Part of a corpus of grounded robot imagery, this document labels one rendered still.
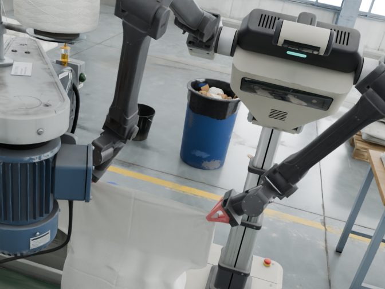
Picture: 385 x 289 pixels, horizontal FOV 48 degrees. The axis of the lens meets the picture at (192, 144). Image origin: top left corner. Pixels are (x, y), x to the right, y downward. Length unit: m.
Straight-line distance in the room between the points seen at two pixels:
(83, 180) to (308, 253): 2.29
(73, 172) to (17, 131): 0.15
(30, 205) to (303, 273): 2.15
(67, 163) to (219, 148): 2.70
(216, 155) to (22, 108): 2.81
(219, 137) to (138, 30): 2.58
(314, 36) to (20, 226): 0.86
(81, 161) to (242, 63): 0.70
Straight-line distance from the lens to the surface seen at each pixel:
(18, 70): 1.01
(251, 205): 1.09
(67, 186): 0.89
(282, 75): 1.39
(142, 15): 0.90
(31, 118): 0.79
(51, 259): 2.01
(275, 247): 2.95
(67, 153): 0.91
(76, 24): 0.88
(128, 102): 1.07
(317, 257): 3.01
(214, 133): 3.41
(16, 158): 0.84
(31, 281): 1.94
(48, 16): 0.87
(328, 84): 1.40
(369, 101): 0.92
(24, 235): 0.94
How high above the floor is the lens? 1.75
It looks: 26 degrees down
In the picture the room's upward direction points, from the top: 11 degrees clockwise
